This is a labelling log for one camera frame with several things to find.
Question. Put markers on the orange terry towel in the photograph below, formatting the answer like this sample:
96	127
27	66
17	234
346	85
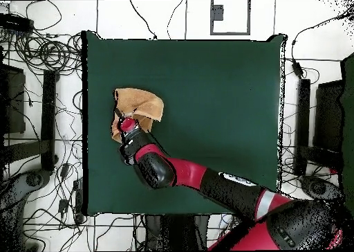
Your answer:
141	102

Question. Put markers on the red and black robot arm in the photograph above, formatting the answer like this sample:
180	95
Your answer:
221	185

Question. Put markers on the black power adapter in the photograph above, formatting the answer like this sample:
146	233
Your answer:
297	69
65	170
63	205

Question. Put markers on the black stand bar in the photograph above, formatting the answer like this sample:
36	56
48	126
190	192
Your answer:
48	119
302	124

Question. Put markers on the dark green table cloth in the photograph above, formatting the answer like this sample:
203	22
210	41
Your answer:
207	97

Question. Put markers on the black power strip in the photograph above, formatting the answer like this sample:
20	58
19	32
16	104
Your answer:
78	202
16	23

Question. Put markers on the black furniture panel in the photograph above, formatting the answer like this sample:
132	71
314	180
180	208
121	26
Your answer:
329	116
13	102

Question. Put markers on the dark grey block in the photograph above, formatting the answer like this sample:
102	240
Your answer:
218	13

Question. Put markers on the green hanging cloth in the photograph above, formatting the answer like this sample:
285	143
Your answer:
348	124

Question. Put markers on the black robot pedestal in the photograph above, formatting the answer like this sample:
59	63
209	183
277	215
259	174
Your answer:
174	232

